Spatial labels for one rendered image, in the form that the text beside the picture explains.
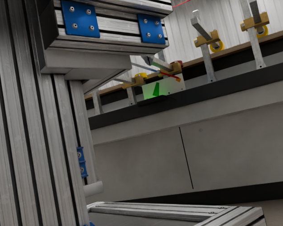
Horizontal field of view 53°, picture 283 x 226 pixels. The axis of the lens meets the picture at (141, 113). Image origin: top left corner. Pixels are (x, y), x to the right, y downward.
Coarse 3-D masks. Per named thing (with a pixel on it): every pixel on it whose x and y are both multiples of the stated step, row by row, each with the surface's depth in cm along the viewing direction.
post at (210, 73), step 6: (192, 12) 159; (198, 12) 158; (198, 18) 158; (204, 48) 156; (204, 54) 156; (204, 60) 156; (210, 60) 154; (210, 66) 154; (210, 72) 154; (210, 78) 154
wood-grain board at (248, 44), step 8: (280, 32) 154; (264, 40) 158; (272, 40) 159; (232, 48) 165; (240, 48) 163; (248, 48) 166; (216, 56) 169; (184, 64) 178; (192, 64) 175; (144, 80) 191; (112, 88) 201; (120, 88) 200; (88, 96) 210
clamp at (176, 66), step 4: (172, 64) 163; (176, 64) 162; (180, 64) 166; (176, 68) 162; (180, 68) 164; (164, 72) 165; (168, 72) 164; (172, 72) 163; (176, 72) 165; (160, 76) 168
